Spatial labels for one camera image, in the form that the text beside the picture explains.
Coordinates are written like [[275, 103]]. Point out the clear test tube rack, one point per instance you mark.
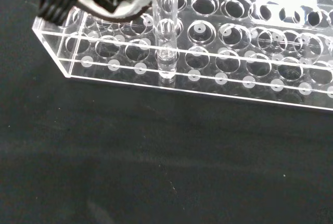
[[234, 60]]

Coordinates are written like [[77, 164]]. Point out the black cloth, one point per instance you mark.
[[156, 161]]

